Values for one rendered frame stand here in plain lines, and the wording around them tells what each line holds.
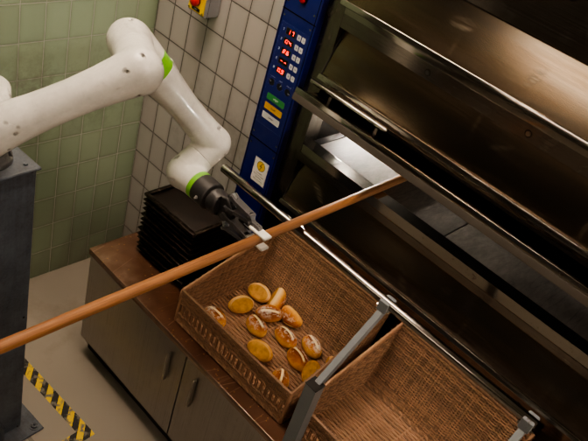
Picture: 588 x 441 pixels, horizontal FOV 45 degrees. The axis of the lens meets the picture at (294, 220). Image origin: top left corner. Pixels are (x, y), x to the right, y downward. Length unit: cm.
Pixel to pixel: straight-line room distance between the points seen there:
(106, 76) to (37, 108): 18
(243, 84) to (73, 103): 104
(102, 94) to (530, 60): 113
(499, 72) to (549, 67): 13
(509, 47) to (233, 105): 116
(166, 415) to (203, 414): 25
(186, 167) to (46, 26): 92
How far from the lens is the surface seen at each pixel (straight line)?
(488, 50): 211
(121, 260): 280
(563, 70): 204
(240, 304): 264
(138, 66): 181
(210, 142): 217
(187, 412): 269
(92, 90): 183
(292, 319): 265
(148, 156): 334
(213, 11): 278
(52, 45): 289
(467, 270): 230
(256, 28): 266
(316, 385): 203
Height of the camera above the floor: 242
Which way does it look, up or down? 35 degrees down
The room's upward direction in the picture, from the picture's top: 18 degrees clockwise
